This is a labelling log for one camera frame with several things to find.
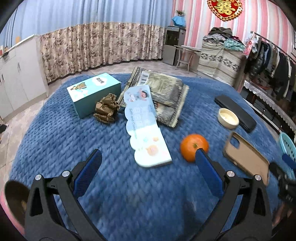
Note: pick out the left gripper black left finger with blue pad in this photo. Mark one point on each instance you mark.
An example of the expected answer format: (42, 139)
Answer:
(53, 210)

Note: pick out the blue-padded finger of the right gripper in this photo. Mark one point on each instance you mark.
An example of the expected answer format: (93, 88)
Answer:
(289, 161)

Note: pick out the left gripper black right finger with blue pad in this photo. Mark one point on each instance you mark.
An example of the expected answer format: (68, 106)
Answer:
(242, 211)

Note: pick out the light blue cartoon packaging card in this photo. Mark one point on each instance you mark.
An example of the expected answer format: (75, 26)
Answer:
(146, 139)

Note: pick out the pink trash bin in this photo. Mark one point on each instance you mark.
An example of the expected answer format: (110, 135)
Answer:
(14, 198)

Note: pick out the person's hand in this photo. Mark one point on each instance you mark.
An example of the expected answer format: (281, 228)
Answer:
(282, 211)

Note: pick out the light blue plastic basket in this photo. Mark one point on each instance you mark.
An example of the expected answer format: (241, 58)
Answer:
(287, 146)

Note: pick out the tan phone case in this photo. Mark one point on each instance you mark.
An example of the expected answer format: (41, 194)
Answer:
(243, 155)

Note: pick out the black glasses case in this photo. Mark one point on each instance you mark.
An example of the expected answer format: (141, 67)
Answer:
(246, 121)

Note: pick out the low lace-covered tv stand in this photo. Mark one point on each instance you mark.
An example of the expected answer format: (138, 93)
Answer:
(267, 109)

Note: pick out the small cream bowl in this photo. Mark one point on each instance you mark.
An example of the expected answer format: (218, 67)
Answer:
(227, 118)

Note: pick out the blue fluffy table cover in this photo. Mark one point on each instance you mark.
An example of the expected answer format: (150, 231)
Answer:
(137, 179)

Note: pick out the clothes rack with garments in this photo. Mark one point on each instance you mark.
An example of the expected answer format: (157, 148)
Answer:
(270, 66)

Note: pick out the orange mandarin front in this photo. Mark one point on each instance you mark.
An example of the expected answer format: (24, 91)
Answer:
(190, 144)

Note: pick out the crumpled brown paper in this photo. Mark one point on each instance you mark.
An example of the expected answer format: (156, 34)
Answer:
(106, 109)

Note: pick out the patterned covered clothes pile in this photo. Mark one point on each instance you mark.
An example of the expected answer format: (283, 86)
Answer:
(221, 55)

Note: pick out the teal cardboard box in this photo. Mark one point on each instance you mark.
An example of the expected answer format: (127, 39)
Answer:
(87, 93)

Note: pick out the grey snack bag lower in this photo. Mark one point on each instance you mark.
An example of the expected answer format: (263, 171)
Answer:
(171, 108)

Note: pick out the grey snack bag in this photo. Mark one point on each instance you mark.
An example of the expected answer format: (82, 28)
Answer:
(165, 89)
(171, 108)

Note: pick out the white cabinet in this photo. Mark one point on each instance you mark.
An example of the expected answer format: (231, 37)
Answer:
(23, 81)

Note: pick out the grey snack bag upper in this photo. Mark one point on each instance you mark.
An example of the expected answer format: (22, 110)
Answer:
(165, 89)

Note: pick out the small folding table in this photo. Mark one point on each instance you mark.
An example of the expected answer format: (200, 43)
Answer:
(185, 55)

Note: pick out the grey water dispenser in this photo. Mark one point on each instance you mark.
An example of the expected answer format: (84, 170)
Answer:
(175, 36)

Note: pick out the floral beige curtain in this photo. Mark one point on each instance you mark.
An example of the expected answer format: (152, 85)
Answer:
(84, 46)

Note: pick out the blue-wrapped potted plant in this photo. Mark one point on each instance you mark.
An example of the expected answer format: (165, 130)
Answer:
(179, 19)

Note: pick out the red heart wall decoration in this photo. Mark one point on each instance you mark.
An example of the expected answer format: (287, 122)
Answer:
(225, 10)

